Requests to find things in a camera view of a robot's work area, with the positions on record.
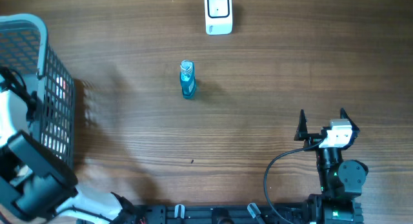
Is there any grey plastic mesh basket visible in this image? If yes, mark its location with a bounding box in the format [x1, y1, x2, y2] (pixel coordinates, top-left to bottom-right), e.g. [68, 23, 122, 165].
[1, 14, 76, 167]

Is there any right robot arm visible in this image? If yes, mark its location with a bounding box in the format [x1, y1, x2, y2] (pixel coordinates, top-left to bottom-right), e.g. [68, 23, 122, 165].
[294, 108, 368, 223]

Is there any white barcode scanner box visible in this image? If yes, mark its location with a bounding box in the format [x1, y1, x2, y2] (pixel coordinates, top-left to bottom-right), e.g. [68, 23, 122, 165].
[204, 0, 233, 36]

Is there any blue mouthwash bottle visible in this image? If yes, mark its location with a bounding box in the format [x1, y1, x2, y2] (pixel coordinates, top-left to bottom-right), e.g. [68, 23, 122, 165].
[180, 60, 196, 99]

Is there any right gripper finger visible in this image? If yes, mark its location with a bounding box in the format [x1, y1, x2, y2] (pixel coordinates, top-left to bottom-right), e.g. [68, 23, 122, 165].
[294, 109, 308, 141]
[340, 108, 358, 129]

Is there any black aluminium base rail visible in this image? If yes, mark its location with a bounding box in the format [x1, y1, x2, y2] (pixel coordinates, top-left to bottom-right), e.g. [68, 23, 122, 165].
[128, 203, 365, 224]

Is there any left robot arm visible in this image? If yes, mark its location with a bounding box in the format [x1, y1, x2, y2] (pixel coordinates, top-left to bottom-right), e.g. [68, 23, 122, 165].
[1, 67, 141, 223]

